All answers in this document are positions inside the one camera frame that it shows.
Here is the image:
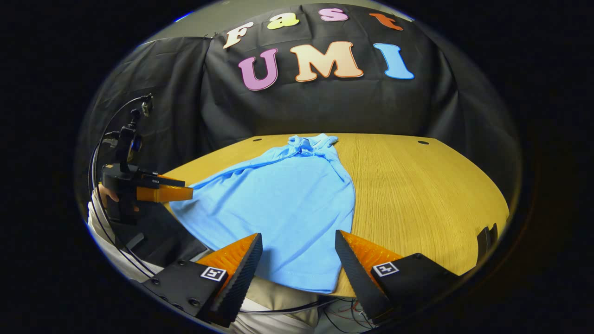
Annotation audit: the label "person's beige trousers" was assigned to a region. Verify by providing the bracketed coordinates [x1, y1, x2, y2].
[232, 274, 325, 328]

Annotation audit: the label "light blue T-shirt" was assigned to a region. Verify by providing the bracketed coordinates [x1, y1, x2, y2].
[169, 134, 357, 294]

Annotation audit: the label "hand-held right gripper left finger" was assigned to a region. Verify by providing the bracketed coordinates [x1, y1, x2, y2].
[144, 233, 263, 328]

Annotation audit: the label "black chair back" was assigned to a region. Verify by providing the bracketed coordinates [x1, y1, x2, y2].
[477, 223, 498, 266]

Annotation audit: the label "black cable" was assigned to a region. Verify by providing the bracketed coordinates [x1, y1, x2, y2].
[239, 299, 339, 314]
[88, 95, 156, 279]

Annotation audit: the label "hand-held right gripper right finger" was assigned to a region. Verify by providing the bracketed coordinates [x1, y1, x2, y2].
[335, 230, 465, 325]

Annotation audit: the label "black backdrop cloth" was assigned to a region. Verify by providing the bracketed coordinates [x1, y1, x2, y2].
[77, 4, 520, 214]

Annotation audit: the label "bundle of thin wires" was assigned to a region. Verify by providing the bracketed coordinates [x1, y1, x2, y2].
[320, 297, 372, 334]

